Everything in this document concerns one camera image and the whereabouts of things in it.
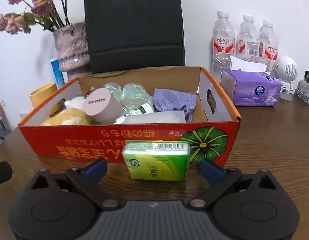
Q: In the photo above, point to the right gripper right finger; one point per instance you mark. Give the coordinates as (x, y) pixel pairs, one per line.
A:
(246, 206)

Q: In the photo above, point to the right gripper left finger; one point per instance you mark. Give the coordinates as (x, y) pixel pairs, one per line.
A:
(61, 206)

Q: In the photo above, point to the yellow white plush sheep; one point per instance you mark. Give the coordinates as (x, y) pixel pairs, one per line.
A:
(73, 114)

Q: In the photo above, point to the green tissue packet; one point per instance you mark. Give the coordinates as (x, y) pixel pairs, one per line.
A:
(157, 160)

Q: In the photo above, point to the pink cylindrical container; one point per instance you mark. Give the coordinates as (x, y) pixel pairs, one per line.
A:
(102, 107)

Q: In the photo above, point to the small green capped bottle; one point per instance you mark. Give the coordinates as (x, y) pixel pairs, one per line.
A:
(143, 109)

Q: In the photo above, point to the iridescent plastic wrap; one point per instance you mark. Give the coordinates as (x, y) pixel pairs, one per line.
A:
(131, 96)

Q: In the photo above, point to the purple drawstring pouch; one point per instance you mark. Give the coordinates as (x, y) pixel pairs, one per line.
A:
(172, 100)

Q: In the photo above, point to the red cardboard box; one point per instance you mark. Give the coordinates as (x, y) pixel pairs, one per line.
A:
(211, 133)

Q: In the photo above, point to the yellow ceramic mug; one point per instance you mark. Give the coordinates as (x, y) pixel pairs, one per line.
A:
(42, 93)

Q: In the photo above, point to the purple tissue pack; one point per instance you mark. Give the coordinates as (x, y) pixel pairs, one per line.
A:
(248, 84)

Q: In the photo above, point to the blue white tube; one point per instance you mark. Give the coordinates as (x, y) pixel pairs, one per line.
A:
(57, 73)

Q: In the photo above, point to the clear container with black items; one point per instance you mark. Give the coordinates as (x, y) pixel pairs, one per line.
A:
(302, 89)

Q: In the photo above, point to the white round speaker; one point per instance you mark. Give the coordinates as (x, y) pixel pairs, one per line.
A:
(287, 72)

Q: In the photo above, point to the middle water bottle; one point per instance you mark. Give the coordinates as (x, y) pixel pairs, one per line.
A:
(247, 46)

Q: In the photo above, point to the water bottle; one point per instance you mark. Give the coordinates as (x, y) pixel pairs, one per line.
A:
(223, 44)
(247, 46)
(268, 46)

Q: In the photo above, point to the right water bottle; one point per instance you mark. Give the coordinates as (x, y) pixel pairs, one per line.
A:
(268, 46)

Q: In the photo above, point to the purple ceramic vase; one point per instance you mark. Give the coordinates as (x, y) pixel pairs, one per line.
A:
(72, 50)

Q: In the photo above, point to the left water bottle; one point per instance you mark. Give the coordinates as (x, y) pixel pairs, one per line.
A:
(223, 44)

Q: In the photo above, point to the black paper bag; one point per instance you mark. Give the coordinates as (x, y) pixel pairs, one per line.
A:
(132, 34)

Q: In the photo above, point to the dried pink flowers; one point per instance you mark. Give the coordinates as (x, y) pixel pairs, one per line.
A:
(49, 14)

